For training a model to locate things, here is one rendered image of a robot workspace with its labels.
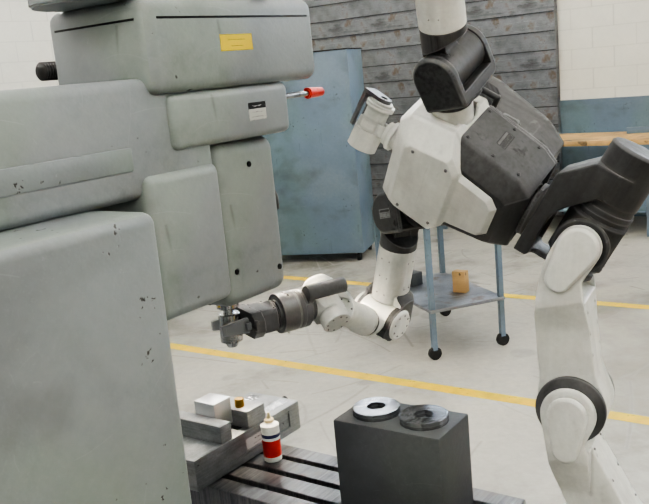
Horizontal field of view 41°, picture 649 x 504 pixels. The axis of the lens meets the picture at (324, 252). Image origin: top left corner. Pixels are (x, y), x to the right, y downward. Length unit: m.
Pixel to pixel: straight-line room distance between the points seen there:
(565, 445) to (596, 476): 0.11
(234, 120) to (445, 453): 0.72
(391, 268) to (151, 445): 0.87
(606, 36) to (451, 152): 7.55
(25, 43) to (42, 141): 8.19
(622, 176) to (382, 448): 0.68
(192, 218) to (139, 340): 0.31
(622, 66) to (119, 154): 7.99
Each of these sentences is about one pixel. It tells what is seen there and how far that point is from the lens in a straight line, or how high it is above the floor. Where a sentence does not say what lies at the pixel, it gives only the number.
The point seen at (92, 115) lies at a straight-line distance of 1.42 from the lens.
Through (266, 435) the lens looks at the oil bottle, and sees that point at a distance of 1.90.
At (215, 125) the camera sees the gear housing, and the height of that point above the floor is 1.66.
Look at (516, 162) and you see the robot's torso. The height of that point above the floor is 1.53.
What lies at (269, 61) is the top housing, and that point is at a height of 1.77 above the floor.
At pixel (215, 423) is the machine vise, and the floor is 1.04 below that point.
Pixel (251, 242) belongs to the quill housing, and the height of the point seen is 1.43.
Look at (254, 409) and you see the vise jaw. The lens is 1.93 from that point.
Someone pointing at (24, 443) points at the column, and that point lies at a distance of 1.24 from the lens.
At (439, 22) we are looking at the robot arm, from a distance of 1.64.
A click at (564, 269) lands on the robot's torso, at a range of 1.75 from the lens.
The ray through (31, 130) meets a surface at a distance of 1.35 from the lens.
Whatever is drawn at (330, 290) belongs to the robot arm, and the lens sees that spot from 1.86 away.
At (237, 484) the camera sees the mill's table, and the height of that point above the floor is 0.92.
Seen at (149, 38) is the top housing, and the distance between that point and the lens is 1.50.
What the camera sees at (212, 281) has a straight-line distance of 1.60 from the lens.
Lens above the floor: 1.75
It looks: 12 degrees down
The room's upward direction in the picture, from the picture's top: 5 degrees counter-clockwise
